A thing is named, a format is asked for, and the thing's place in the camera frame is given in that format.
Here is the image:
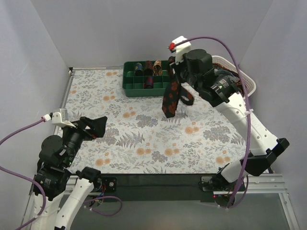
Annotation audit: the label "aluminium front frame rail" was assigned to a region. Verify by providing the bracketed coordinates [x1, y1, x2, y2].
[25, 173, 298, 230]

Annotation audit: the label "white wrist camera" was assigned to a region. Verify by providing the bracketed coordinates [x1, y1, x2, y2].
[168, 36, 192, 65]
[41, 108, 76, 128]

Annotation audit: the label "green compartment organizer tray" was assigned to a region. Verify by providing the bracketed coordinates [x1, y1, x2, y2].
[122, 60, 170, 97]

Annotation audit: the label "gold patterned rolled tie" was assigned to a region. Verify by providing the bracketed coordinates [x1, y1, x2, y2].
[153, 60, 163, 76]

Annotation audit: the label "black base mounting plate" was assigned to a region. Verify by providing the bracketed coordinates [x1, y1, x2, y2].
[98, 173, 235, 202]

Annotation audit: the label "tangled ties in basket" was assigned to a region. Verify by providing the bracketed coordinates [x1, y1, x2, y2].
[213, 63, 243, 92]

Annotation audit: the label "floral patterned table mat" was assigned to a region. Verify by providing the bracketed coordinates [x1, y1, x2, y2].
[66, 69, 246, 173]

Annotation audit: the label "black tie orange flowers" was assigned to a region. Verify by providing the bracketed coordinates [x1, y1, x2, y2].
[162, 56, 194, 118]

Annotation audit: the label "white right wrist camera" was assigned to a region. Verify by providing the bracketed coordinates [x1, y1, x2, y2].
[168, 36, 192, 65]

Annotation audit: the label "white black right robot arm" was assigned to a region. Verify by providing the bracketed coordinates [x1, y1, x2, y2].
[173, 49, 289, 191]

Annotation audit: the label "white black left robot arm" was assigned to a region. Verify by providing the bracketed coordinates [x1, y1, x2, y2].
[31, 112, 107, 230]

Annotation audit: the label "white perforated plastic basket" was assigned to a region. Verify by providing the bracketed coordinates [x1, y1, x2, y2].
[212, 56, 256, 97]

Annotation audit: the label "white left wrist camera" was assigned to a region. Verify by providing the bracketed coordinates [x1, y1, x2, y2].
[41, 108, 76, 128]

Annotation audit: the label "red navy striped rolled tie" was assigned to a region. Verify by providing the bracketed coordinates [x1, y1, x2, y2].
[143, 76, 154, 89]

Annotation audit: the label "dark red rolled tie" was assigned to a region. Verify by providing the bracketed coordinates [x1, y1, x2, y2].
[143, 60, 153, 76]

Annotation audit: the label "navy patterned rolled tie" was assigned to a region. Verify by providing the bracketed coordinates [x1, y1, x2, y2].
[134, 62, 143, 77]

